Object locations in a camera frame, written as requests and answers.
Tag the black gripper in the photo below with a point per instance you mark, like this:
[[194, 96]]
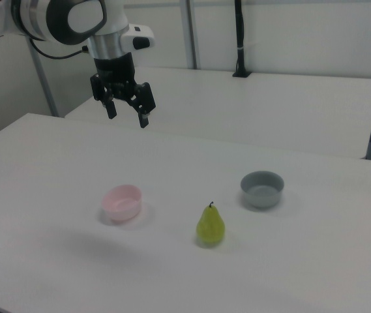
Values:
[[115, 73]]

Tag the green pear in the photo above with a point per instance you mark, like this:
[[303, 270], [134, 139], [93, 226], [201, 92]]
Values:
[[210, 228]]

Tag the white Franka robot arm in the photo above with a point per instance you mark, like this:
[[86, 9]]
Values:
[[35, 16]]

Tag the pink plastic bowl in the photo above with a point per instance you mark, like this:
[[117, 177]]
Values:
[[121, 208]]

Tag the grey plastic bowl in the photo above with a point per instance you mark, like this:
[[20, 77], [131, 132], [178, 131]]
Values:
[[261, 197]]

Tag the white side table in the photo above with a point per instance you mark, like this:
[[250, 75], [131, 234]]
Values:
[[237, 107]]

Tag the black pole stand with base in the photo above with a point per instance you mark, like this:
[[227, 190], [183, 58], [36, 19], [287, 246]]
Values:
[[240, 32]]

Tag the grey aluminium partition post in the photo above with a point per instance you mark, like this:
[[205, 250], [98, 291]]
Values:
[[43, 81], [190, 32]]

